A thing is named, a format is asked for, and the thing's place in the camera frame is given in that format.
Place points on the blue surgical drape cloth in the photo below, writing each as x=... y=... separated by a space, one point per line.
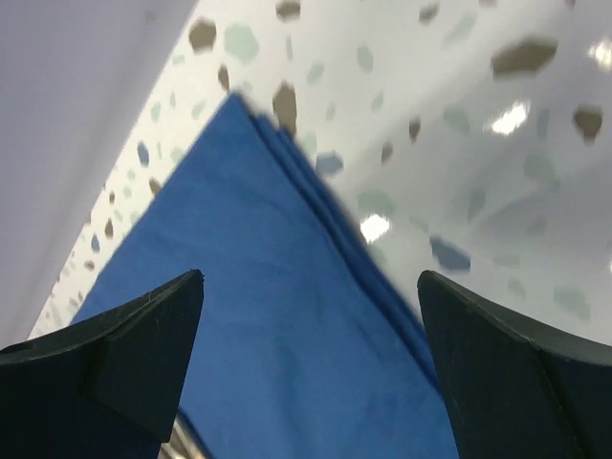
x=304 y=349

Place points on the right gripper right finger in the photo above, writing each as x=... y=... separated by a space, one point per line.
x=515 y=387

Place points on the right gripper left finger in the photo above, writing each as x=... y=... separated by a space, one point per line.
x=108 y=386

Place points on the silver instrument tray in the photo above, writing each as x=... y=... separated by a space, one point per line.
x=184 y=443

